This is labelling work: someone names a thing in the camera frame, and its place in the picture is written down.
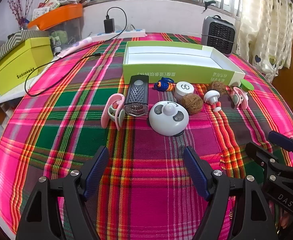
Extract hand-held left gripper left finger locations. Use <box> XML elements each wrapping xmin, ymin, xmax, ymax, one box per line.
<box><xmin>15</xmin><ymin>145</ymin><xmax>110</xmax><ymax>240</ymax></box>

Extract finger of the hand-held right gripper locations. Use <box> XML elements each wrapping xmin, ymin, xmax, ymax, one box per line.
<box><xmin>268</xmin><ymin>131</ymin><xmax>293</xmax><ymax>156</ymax></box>
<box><xmin>245</xmin><ymin>142</ymin><xmax>293</xmax><ymax>193</ymax></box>

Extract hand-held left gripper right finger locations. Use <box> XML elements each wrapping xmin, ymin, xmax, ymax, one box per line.
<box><xmin>183</xmin><ymin>146</ymin><xmax>278</xmax><ymax>240</ymax></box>

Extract large pink clip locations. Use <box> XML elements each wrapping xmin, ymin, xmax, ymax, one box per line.
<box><xmin>101</xmin><ymin>94</ymin><xmax>125</xmax><ymax>130</ymax></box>

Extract white panda gadget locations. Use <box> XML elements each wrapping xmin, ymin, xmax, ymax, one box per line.
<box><xmin>149</xmin><ymin>100</ymin><xmax>188</xmax><ymax>137</ymax></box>

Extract small pink clip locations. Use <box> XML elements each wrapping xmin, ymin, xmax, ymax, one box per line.
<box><xmin>230</xmin><ymin>87</ymin><xmax>249</xmax><ymax>110</ymax></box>

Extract green-topped white suction holder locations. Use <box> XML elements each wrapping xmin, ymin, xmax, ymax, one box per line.
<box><xmin>240</xmin><ymin>79</ymin><xmax>254</xmax><ymax>100</ymax></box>

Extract brown walnut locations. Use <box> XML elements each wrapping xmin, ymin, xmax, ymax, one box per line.
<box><xmin>208</xmin><ymin>81</ymin><xmax>227</xmax><ymax>96</ymax></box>
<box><xmin>181</xmin><ymin>94</ymin><xmax>204</xmax><ymax>115</ymax></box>

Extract white mushroom-shaped knob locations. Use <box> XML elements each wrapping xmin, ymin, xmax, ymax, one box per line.
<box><xmin>203</xmin><ymin>89</ymin><xmax>222</xmax><ymax>112</ymax></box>

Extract small white jar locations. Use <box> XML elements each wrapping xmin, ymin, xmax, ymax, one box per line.
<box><xmin>174</xmin><ymin>81</ymin><xmax>194</xmax><ymax>101</ymax></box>

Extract black bike light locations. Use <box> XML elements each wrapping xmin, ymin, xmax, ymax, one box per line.
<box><xmin>124</xmin><ymin>75</ymin><xmax>150</xmax><ymax>117</ymax></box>

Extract blue knitted toy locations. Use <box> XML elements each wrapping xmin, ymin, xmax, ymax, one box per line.
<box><xmin>154</xmin><ymin>77</ymin><xmax>174</xmax><ymax>91</ymax></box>

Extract green cardboard box tray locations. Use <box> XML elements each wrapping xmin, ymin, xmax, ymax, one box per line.
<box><xmin>123</xmin><ymin>41</ymin><xmax>246</xmax><ymax>87</ymax></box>

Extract pink plaid tablecloth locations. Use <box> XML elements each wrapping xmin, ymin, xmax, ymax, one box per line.
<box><xmin>0</xmin><ymin>32</ymin><xmax>293</xmax><ymax>240</ymax></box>

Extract cream heart-print curtain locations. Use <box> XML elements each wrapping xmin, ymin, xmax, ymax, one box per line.
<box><xmin>237</xmin><ymin>0</ymin><xmax>293</xmax><ymax>83</ymax></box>

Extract grey fan heater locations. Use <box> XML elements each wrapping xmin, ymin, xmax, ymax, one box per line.
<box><xmin>202</xmin><ymin>16</ymin><xmax>236</xmax><ymax>57</ymax></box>

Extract yellow-green shoe box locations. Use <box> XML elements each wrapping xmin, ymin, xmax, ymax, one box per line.
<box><xmin>0</xmin><ymin>37</ymin><xmax>54</xmax><ymax>97</ymax></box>

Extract green plush toy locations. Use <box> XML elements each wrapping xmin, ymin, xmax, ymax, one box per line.
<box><xmin>50</xmin><ymin>30</ymin><xmax>68</xmax><ymax>48</ymax></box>

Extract white power strip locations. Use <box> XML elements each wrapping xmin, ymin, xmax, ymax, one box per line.
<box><xmin>88</xmin><ymin>27</ymin><xmax>147</xmax><ymax>42</ymax></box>

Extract black charger plug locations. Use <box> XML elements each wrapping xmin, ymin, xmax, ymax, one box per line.
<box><xmin>104</xmin><ymin>18</ymin><xmax>115</xmax><ymax>33</ymax></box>

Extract chevron patterned box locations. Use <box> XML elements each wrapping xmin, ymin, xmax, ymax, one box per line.
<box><xmin>0</xmin><ymin>29</ymin><xmax>49</xmax><ymax>77</ymax></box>

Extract black clip on windowsill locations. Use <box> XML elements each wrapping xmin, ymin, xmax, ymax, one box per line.
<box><xmin>202</xmin><ymin>0</ymin><xmax>216</xmax><ymax>12</ymax></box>

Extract clear bin with orange lid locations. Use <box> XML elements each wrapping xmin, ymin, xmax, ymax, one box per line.
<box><xmin>27</xmin><ymin>4</ymin><xmax>84</xmax><ymax>53</ymax></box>

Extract paper cards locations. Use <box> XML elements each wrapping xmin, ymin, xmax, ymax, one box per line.
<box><xmin>31</xmin><ymin>0</ymin><xmax>62</xmax><ymax>22</ymax></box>

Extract purple flower branches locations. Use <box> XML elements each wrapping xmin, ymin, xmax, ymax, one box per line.
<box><xmin>5</xmin><ymin>0</ymin><xmax>44</xmax><ymax>28</ymax></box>

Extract black charging cable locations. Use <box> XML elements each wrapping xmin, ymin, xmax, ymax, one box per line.
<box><xmin>24</xmin><ymin>7</ymin><xmax>127</xmax><ymax>97</ymax></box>

